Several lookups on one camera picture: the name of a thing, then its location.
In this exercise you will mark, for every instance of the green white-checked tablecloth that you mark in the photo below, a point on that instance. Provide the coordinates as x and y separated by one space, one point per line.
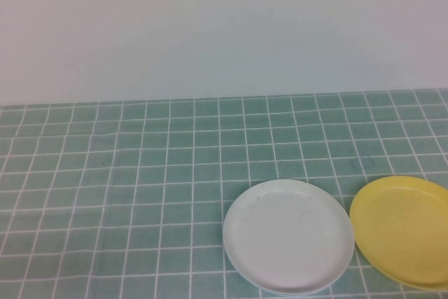
140 173

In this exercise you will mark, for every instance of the white round plastic plate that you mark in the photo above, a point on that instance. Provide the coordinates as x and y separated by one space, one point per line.
287 236

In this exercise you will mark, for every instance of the yellow round plastic plate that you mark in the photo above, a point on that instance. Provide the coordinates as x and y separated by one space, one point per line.
406 232

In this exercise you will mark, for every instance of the light blue round plastic plate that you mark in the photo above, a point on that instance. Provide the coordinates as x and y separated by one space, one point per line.
278 293

